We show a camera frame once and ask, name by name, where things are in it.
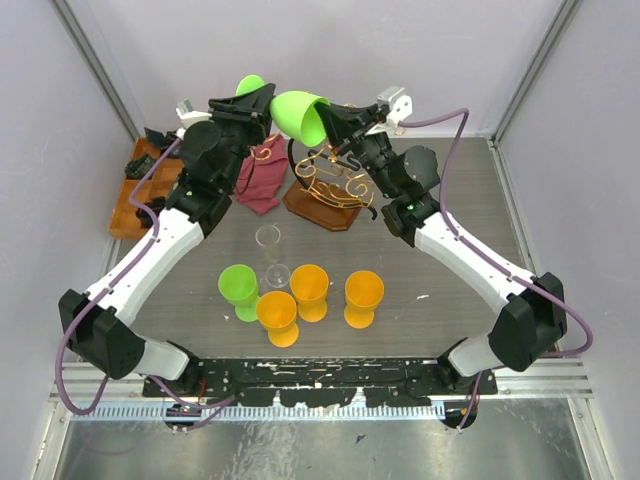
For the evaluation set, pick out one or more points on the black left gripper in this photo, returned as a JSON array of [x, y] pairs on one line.
[[251, 111]]

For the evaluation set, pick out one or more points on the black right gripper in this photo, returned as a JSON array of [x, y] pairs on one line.
[[346, 127]]

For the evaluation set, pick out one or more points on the green plastic wine glass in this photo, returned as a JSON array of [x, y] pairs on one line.
[[292, 111], [238, 284]]

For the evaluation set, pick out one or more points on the clear wine glass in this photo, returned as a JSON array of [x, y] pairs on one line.
[[269, 240]]

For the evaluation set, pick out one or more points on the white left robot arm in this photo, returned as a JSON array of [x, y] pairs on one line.
[[212, 146]]

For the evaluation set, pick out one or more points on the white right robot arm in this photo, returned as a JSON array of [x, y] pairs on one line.
[[530, 319]]

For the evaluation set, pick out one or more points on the orange wine glass middle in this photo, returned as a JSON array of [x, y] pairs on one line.
[[309, 285]]

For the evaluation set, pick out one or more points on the orange wine glass right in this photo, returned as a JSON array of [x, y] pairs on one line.
[[364, 291]]

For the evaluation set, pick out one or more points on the orange plastic wine glass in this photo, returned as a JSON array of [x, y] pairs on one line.
[[277, 313]]

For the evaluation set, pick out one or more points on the maroon cloth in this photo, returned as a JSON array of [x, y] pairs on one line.
[[262, 174]]

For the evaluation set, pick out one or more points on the dark folded cloth item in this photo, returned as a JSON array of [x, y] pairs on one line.
[[160, 140]]

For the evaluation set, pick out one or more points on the black red cloth bundle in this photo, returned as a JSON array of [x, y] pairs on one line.
[[156, 205]]

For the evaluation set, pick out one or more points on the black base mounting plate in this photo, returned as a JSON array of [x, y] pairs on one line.
[[323, 382]]

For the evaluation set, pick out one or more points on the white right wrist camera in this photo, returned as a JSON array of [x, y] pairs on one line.
[[398, 105]]

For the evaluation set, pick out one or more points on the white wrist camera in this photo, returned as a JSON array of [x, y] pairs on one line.
[[398, 105], [188, 115]]

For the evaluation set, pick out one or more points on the gold wire wine glass rack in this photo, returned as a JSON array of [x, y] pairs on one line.
[[328, 191]]

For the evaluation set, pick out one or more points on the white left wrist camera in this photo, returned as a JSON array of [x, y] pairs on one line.
[[188, 115]]

